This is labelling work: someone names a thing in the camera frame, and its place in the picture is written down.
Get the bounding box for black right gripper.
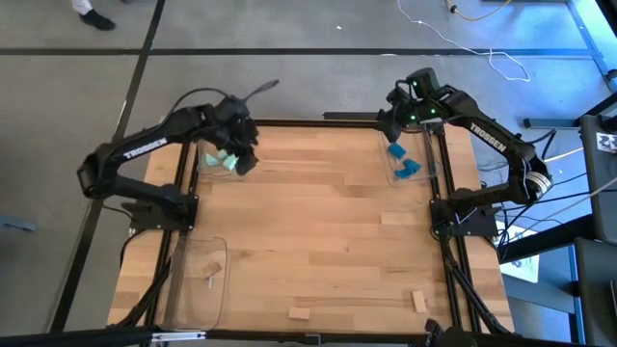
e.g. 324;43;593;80
376;89;428;144

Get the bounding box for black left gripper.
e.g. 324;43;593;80
206;95;260;177

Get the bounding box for clear plastic bin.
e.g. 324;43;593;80
162;235;230;333
195;118;245;178
378;125;439;188

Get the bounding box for short black bar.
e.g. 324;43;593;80
322;111;382;121

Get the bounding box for short blue metal bar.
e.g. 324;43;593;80
523;118;582;130

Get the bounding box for black diagonal beam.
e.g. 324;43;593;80
498;214;594;264

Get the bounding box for white printed sheet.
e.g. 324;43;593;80
500;226;541;284

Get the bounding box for person's shoe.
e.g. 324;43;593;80
78;9;118;32

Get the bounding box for black and white marker tag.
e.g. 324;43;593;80
596;130;617;154

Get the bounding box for black equipment case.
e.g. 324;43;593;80
577;91;617;242

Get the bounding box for grey floor tape patch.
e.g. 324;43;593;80
0;214;38;234

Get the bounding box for black rig crossbar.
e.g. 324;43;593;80
0;327;617;347

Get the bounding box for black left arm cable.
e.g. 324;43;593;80
171;78;282;115

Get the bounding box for white floor cable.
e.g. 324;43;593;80
397;0;531;83

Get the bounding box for yellow floor cable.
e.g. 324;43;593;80
445;0;512;23

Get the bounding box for cream cable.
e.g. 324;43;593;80
543;147;585;164

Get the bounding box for grey cable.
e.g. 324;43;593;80
505;175;617;240

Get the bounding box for blue metal rail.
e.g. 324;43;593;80
566;0;617;93

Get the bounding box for black panel with blue post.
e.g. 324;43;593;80
568;238;617;347

